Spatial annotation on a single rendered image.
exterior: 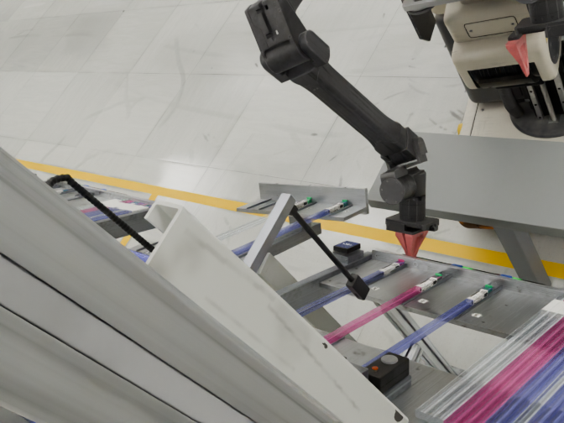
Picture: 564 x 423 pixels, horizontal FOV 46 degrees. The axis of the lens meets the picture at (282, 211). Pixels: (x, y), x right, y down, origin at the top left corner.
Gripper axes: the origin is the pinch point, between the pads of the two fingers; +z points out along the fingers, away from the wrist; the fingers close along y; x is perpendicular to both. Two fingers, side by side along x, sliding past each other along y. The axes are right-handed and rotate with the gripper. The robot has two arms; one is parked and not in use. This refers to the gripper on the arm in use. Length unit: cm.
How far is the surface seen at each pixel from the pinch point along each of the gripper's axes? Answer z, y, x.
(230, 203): 22, -143, 77
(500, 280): -0.2, 21.9, -2.3
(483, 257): 24, -20, 77
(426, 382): 2, 30, -44
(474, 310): 1.5, 23.1, -15.3
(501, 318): 1.5, 28.5, -15.8
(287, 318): -31, 50, -94
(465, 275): 0.3, 14.3, -2.4
